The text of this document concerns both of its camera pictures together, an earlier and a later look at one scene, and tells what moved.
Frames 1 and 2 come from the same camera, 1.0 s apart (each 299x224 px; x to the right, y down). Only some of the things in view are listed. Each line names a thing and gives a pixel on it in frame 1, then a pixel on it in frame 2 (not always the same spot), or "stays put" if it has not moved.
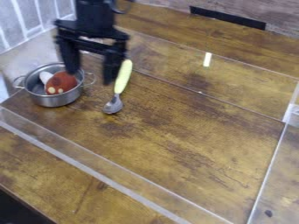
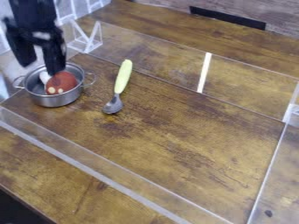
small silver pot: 30,82 stays put
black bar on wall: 240,21 stays put
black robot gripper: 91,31 -> 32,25
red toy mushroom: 60,82 stays put
